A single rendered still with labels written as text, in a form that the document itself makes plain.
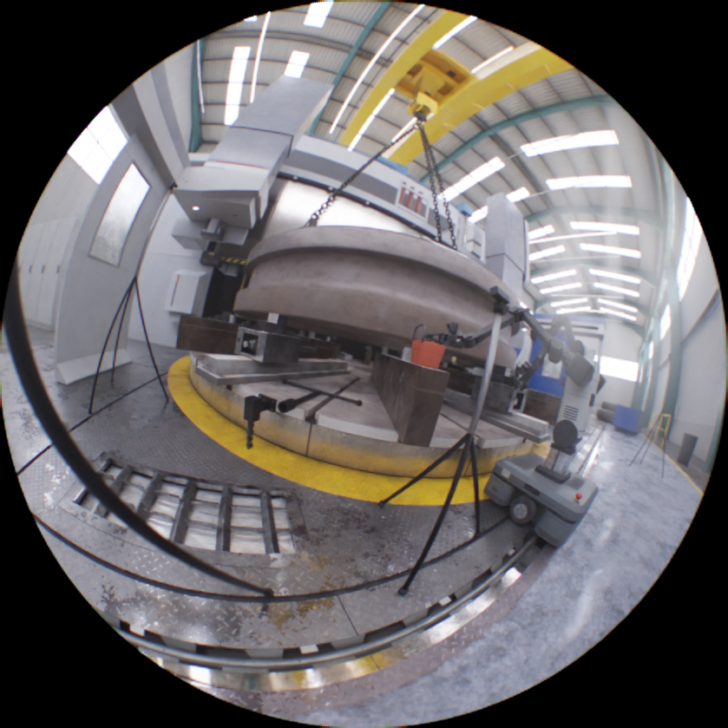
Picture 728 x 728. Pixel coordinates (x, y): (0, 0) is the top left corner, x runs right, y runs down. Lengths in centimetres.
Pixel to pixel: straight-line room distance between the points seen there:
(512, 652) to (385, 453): 118
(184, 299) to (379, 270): 349
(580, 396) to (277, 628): 151
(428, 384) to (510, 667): 117
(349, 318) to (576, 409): 164
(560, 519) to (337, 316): 195
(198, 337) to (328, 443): 192
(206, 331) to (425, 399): 233
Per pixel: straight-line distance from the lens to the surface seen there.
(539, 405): 322
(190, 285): 444
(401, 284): 196
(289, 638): 73
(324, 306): 182
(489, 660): 87
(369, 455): 132
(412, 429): 106
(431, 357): 113
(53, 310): 586
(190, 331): 266
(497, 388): 206
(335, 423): 124
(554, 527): 130
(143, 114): 273
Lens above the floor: 71
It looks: 4 degrees down
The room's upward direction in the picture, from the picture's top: 12 degrees clockwise
